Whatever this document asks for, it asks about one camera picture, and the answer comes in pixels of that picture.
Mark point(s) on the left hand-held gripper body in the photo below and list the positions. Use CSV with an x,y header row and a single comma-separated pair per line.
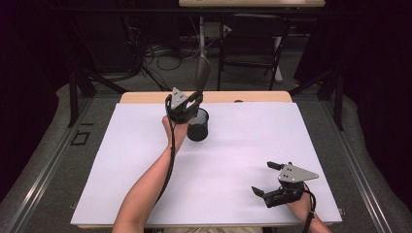
x,y
178,103

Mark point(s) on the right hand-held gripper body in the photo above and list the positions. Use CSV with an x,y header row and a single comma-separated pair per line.
x,y
296,174

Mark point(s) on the black mesh cup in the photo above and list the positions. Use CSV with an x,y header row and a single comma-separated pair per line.
x,y
198,132

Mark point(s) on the person's left hand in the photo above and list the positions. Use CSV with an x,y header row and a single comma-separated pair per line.
x,y
179,132

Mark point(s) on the person's right hand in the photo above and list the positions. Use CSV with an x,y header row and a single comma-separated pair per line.
x,y
301,208

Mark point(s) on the wooden table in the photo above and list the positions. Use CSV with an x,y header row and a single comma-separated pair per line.
x,y
145,97

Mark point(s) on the white table mat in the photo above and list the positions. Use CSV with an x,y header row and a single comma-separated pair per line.
x,y
243,155

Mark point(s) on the black folding chair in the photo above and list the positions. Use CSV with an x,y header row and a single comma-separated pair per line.
x,y
252,42

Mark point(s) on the black metal stand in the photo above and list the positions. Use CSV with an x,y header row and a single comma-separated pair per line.
x,y
74,97
338,100

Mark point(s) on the black horizontal bar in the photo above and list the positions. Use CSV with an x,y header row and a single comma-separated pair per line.
x,y
129,10

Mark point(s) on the white-legged desk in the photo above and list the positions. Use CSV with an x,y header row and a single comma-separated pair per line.
x,y
252,3

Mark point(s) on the aluminium rail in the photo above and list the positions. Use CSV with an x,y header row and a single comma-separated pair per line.
x,y
356,168
48,168

